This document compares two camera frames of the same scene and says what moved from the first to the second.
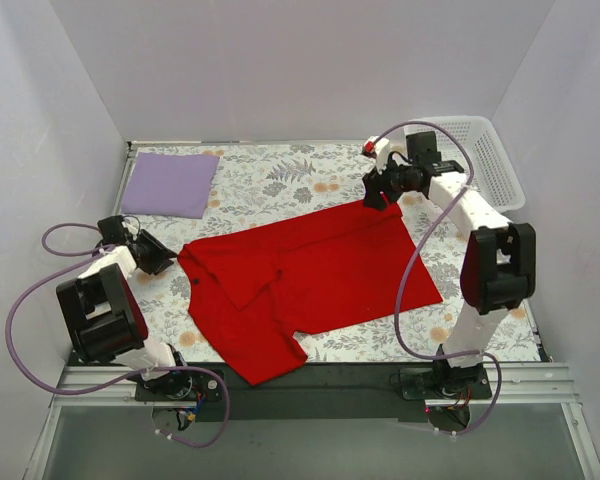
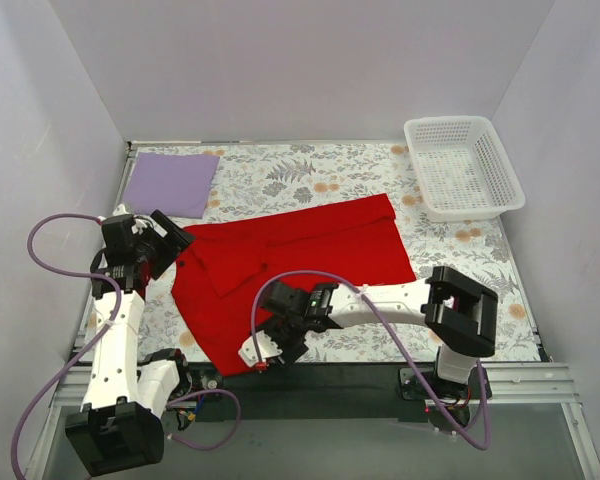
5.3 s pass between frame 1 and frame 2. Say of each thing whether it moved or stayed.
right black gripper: moved
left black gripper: moved
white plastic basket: stayed
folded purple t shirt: stayed
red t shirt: moved
